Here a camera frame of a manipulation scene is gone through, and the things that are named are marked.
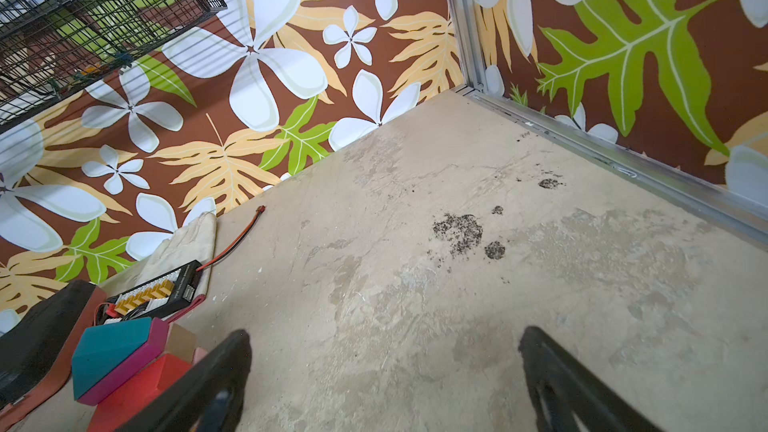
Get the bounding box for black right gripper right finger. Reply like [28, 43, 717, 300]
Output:
[518, 326, 659, 431]

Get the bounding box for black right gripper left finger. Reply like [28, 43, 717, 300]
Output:
[118, 329, 252, 431]

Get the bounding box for light pink wood block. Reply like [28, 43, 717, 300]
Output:
[191, 347, 207, 365]

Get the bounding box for natural wood arch block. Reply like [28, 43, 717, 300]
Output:
[163, 322, 197, 363]

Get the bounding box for magenta wood block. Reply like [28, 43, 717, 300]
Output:
[77, 317, 172, 408]

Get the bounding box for red wood block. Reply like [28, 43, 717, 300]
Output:
[87, 354, 192, 432]

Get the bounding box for teal wood block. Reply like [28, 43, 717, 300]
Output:
[70, 316, 155, 402]

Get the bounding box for black charging board yellow connectors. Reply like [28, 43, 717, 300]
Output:
[100, 205, 268, 323]

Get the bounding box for white work glove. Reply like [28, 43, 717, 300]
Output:
[98, 212, 217, 297]

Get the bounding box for black and red tool case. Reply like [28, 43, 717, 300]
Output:
[1, 280, 106, 431]

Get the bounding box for black wire basket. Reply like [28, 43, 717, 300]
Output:
[1, 0, 227, 131]

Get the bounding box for aluminium frame post right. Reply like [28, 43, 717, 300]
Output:
[447, 0, 486, 92]

